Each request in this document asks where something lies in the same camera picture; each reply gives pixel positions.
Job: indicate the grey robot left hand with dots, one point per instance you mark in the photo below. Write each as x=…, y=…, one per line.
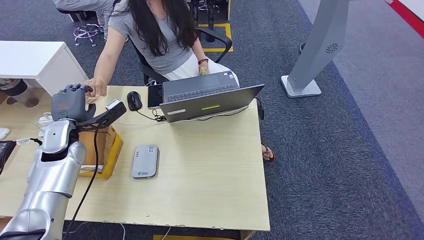
x=69, y=104

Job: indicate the person's right hand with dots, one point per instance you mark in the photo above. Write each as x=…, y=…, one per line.
x=98, y=86

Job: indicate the person's left hand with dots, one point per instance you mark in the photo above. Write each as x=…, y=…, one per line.
x=202, y=65

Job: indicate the patterned ID card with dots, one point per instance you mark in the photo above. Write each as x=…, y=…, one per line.
x=92, y=99

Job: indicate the person's right forearm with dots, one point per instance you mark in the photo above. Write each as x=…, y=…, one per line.
x=104, y=66

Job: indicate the person's left forearm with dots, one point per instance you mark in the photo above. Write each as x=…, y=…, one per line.
x=198, y=50

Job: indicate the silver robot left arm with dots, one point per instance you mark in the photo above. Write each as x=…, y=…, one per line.
x=53, y=172

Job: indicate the person in background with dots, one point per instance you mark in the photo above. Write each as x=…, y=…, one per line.
x=96, y=5

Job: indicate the person's foot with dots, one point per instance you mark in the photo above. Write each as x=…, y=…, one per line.
x=268, y=153

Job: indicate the white power strip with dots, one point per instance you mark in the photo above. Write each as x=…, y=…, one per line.
x=43, y=124

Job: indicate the black office chair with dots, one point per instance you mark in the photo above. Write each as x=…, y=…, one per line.
x=218, y=36

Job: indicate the black computer mouse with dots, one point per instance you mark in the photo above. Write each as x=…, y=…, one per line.
x=134, y=100

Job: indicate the grey laptop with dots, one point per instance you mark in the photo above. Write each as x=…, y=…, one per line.
x=205, y=106

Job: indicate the black equipment stand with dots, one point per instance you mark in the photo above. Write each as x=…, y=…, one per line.
x=211, y=18

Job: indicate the black plug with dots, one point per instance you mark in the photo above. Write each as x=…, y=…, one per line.
x=36, y=140

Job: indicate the black smartphone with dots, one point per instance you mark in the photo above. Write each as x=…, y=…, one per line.
x=155, y=95

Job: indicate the chrome stool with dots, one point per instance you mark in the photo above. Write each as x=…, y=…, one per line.
x=86, y=31

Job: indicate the white cabinet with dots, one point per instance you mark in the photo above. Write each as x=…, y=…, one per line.
x=30, y=59

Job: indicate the brown cardboard box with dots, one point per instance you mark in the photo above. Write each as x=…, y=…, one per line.
x=109, y=149

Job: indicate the white computer mouse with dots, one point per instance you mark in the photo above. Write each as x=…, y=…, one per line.
x=3, y=133

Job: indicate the black desk telephone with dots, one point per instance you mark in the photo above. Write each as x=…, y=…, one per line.
x=5, y=153

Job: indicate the grey kiosk stand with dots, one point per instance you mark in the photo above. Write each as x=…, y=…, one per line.
x=318, y=44

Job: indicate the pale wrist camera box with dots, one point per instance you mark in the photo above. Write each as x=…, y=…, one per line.
x=112, y=104

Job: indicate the black camera bracket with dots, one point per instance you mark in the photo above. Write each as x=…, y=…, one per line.
x=106, y=117

